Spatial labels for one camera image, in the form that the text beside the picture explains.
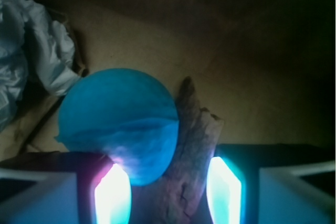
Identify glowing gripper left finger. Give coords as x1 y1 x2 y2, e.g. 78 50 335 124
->
1 152 131 223

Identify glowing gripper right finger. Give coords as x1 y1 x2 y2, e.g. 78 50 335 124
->
206 144 335 223

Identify dark brown wood chip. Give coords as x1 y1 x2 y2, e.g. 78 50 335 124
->
131 76 225 224

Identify blue rubber ball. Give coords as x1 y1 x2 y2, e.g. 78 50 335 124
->
57 68 179 186

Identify brown paper bag bin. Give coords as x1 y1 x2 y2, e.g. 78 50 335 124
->
0 0 336 224

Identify crumpled white paper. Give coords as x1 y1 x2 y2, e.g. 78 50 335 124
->
1 0 81 130

